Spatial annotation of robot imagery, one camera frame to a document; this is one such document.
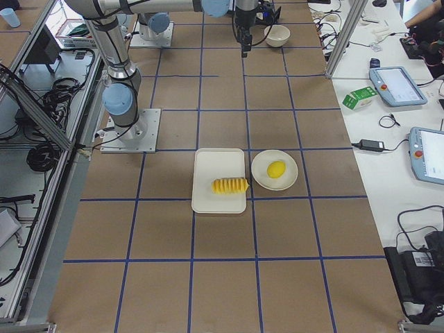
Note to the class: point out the black power adapter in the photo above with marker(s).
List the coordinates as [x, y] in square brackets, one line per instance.
[371, 145]

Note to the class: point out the far blue teach pendant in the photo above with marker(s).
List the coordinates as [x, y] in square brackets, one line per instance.
[396, 87]

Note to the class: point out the aluminium frame post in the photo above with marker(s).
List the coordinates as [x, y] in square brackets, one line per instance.
[349, 26]

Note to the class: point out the white plate under lemon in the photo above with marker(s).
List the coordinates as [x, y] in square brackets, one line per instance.
[260, 164]

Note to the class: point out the white bowl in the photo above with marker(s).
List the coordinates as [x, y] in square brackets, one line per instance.
[276, 35]

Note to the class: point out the green white carton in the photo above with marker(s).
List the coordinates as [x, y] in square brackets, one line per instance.
[359, 98]

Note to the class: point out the white rectangular tray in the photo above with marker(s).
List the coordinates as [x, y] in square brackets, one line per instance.
[211, 164]

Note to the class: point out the yellow lemon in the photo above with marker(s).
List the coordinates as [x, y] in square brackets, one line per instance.
[276, 169]

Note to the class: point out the blue paper cup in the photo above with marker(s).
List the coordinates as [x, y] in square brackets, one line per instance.
[10, 17]

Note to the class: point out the yellow spiral bread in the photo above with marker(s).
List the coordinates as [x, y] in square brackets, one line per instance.
[230, 186]

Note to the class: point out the near blue teach pendant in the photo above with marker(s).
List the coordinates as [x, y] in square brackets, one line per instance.
[426, 154]

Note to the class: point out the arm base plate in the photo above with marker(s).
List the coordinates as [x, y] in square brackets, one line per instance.
[163, 42]
[141, 137]

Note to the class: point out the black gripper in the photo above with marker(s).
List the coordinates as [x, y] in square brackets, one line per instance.
[241, 20]

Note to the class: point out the blue teach pendant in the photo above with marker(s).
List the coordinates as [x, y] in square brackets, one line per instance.
[426, 154]
[396, 87]

